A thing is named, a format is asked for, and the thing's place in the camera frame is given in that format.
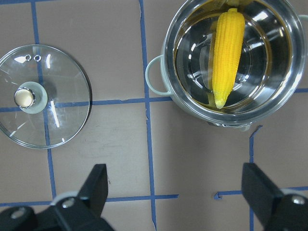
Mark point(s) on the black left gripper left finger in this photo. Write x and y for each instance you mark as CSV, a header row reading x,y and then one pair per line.
x,y
80,212

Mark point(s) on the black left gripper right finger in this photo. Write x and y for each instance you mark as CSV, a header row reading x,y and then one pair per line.
x,y
276,209

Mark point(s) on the glass pot lid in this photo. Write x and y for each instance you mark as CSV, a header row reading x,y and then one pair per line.
x,y
45,96

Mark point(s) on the yellow corn cob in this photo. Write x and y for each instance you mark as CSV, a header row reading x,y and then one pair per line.
x,y
227,53

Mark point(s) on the mint green electric pot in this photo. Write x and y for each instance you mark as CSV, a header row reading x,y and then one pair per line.
x,y
273,57

